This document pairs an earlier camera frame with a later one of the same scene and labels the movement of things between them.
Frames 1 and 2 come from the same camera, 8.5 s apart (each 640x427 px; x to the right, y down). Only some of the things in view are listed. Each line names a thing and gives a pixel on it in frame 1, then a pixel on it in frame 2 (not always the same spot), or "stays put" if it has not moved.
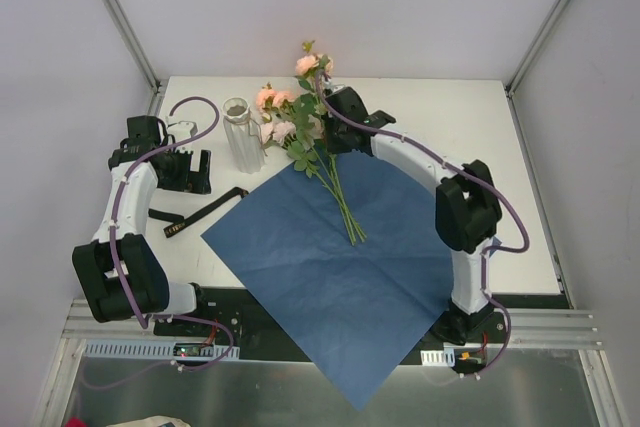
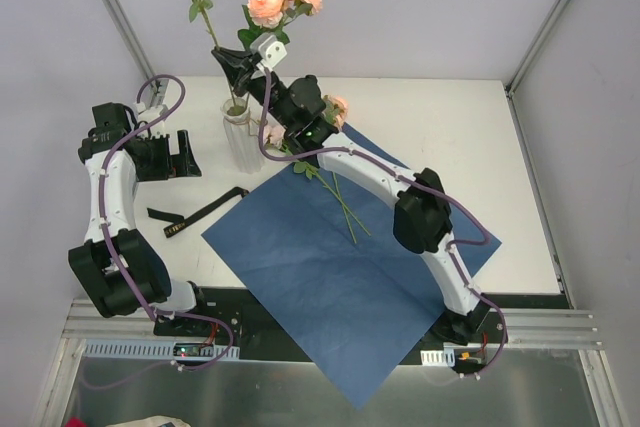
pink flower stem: [314, 68] -> [265, 8]
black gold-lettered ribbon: [189, 219] stays put
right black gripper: [333, 132] -> [245, 71]
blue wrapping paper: [363, 312] stays put
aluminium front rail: [525, 327] stays put
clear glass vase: [243, 135] stays put
